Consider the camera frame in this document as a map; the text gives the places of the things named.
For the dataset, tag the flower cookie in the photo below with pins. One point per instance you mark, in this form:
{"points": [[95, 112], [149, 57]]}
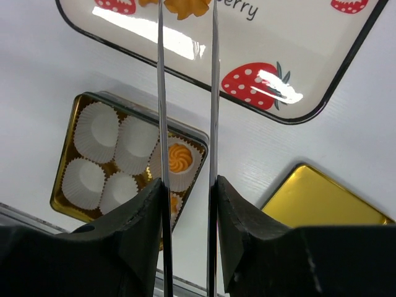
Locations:
{"points": [[184, 8], [176, 203]]}

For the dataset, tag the gold tin lid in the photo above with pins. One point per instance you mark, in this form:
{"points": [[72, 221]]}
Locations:
{"points": [[308, 197]]}

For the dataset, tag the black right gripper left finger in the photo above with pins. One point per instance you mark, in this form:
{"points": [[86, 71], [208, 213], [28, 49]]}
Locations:
{"points": [[114, 255]]}

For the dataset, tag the round cookie left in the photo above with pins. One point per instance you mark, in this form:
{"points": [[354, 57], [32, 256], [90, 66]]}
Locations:
{"points": [[144, 3]]}

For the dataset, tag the metal tongs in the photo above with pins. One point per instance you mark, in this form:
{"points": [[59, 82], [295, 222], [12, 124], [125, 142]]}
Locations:
{"points": [[211, 274]]}

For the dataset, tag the swirl cookie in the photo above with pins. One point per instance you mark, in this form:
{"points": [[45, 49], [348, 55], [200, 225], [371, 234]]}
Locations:
{"points": [[180, 158]]}

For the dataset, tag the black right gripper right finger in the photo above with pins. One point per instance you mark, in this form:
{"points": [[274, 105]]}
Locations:
{"points": [[263, 257]]}

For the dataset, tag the square cookie tin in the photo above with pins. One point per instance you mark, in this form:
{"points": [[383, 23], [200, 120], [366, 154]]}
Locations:
{"points": [[123, 108]]}

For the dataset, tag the white paper cup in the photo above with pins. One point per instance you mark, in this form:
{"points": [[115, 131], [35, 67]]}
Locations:
{"points": [[136, 140], [82, 183], [96, 132], [173, 220], [118, 189], [180, 182]]}

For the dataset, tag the strawberry print tray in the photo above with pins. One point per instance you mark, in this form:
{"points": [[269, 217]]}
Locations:
{"points": [[281, 59]]}

